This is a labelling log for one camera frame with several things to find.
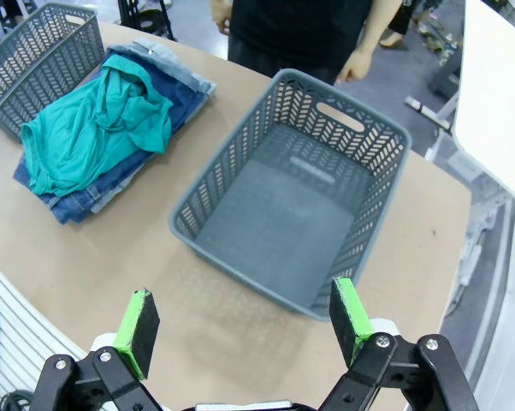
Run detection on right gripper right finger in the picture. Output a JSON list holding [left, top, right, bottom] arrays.
[[319, 277, 481, 411]]

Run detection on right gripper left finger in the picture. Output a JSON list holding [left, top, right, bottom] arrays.
[[28, 289, 162, 411]]

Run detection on teal knit top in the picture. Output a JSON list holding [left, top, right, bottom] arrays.
[[21, 55, 175, 197]]

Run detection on dark blue denim shorts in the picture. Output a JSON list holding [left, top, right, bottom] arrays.
[[12, 46, 211, 226]]

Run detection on light blue denim shorts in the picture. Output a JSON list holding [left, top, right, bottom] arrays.
[[89, 37, 218, 215]]

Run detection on person's left forearm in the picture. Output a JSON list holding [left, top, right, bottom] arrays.
[[354, 0, 390, 56]]

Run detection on person's left hand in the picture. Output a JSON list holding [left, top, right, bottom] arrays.
[[336, 49, 372, 85]]

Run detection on person's right hand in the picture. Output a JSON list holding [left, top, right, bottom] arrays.
[[210, 0, 234, 36]]

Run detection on grey plastic lattice basket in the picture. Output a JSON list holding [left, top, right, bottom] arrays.
[[0, 2, 106, 142], [168, 68, 413, 322]]

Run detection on grey metal table foot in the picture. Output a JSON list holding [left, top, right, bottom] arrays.
[[405, 55, 462, 132]]

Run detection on white table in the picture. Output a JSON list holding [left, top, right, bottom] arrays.
[[452, 0, 515, 211]]

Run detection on person in black T-shirt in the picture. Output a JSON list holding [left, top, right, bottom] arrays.
[[227, 0, 372, 86]]

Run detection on black tripod stand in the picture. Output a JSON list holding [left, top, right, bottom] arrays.
[[117, 0, 176, 42]]

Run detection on black cable bundle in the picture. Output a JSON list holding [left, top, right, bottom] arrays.
[[0, 388, 35, 411]]

